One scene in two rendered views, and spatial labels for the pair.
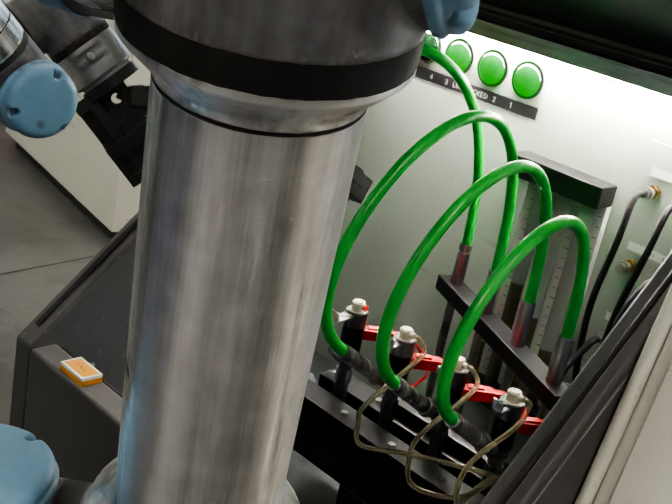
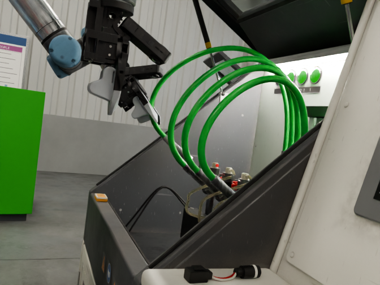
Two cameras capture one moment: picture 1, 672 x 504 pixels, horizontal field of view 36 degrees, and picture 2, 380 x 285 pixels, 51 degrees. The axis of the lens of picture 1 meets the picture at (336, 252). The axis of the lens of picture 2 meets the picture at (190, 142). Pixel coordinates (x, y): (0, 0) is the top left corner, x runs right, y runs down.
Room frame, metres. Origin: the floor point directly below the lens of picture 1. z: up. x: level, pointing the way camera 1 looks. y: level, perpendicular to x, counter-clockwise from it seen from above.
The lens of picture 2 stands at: (0.25, -0.46, 1.20)
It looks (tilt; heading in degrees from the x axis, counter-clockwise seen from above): 3 degrees down; 28
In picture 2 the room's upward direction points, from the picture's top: 8 degrees clockwise
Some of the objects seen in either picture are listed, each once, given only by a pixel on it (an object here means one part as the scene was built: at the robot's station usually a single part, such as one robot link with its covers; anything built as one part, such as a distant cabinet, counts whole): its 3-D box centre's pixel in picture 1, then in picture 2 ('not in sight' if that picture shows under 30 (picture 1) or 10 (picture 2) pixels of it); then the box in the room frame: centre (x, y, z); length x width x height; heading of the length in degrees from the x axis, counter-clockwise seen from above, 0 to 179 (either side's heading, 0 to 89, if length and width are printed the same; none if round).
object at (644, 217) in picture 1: (655, 276); not in sight; (1.20, -0.39, 1.20); 0.13 x 0.03 x 0.31; 49
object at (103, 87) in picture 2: not in sight; (104, 90); (0.83, 0.06, 1.24); 0.06 x 0.03 x 0.09; 139
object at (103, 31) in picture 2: not in sight; (108, 35); (0.84, 0.08, 1.35); 0.09 x 0.08 x 0.12; 139
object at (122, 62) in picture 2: not in sight; (119, 68); (0.85, 0.04, 1.29); 0.05 x 0.02 x 0.09; 49
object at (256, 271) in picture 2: not in sight; (224, 272); (0.79, -0.25, 0.99); 0.12 x 0.02 x 0.02; 143
